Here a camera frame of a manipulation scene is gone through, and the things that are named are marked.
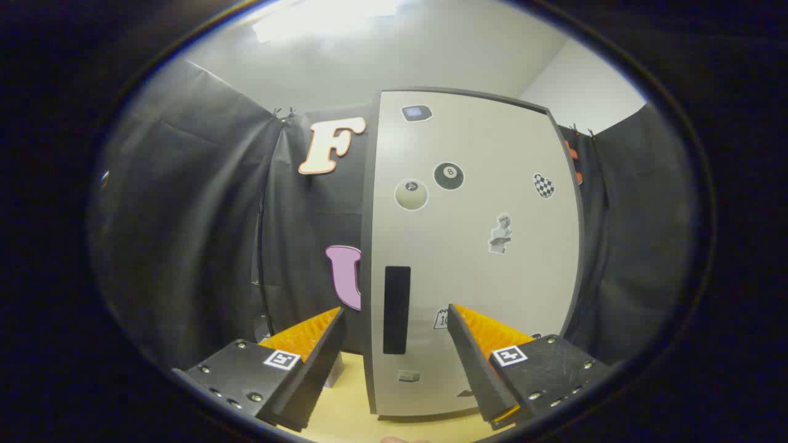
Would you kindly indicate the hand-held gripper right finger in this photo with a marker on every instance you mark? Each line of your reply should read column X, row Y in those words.
column 480, row 375

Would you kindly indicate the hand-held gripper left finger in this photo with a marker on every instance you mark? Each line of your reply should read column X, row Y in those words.
column 314, row 375

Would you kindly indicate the grey cabinet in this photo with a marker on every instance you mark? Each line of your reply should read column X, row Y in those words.
column 367, row 215

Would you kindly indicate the black backdrop cloth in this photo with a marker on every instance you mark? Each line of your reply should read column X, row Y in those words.
column 184, row 215

